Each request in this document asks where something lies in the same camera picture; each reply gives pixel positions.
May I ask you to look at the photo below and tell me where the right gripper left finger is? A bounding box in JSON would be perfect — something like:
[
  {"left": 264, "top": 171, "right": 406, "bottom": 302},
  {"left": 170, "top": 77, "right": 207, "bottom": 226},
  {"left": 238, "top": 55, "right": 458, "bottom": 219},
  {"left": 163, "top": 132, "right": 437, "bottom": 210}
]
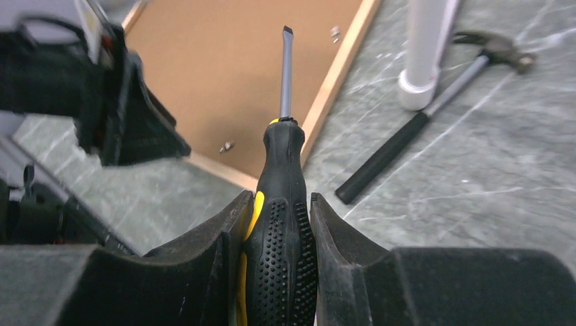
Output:
[{"left": 1, "top": 191, "right": 253, "bottom": 325}]

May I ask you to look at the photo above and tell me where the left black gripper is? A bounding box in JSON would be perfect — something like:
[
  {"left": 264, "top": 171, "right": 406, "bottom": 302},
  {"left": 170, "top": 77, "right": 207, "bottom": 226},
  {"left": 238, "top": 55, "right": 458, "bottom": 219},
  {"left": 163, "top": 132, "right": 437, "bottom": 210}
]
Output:
[{"left": 1, "top": 16, "right": 192, "bottom": 166}]

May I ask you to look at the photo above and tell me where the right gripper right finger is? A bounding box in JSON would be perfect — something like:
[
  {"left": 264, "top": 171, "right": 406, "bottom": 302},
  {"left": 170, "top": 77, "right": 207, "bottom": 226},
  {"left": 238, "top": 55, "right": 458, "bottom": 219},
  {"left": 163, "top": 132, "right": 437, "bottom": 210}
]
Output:
[{"left": 310, "top": 193, "right": 575, "bottom": 325}]

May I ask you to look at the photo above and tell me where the yellow black screwdriver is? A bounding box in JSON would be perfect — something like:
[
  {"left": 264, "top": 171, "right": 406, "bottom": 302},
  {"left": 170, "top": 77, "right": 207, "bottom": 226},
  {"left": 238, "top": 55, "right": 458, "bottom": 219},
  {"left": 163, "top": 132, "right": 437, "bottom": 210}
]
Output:
[{"left": 236, "top": 26, "right": 318, "bottom": 325}]

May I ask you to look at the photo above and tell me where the wooden picture frame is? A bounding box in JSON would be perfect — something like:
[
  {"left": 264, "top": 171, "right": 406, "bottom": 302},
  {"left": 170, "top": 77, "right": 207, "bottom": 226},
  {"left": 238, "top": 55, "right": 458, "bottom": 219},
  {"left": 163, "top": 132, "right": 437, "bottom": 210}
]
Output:
[{"left": 123, "top": 1, "right": 380, "bottom": 190}]

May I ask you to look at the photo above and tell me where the white PVC pipe structure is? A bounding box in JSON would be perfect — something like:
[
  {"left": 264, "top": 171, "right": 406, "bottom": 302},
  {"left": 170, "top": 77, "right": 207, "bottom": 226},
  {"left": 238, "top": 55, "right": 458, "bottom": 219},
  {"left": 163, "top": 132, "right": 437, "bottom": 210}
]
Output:
[{"left": 398, "top": 0, "right": 460, "bottom": 111}]

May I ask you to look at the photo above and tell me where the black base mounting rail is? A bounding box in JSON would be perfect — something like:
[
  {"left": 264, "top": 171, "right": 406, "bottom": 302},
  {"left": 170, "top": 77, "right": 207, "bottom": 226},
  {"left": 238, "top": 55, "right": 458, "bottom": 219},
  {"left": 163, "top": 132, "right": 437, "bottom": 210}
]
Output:
[{"left": 0, "top": 134, "right": 141, "bottom": 257}]

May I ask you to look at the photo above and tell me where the black handle hammer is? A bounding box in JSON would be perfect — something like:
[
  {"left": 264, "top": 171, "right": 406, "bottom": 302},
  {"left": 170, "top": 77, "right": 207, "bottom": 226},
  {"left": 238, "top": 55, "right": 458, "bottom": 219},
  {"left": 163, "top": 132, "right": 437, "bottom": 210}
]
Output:
[{"left": 335, "top": 31, "right": 537, "bottom": 204}]

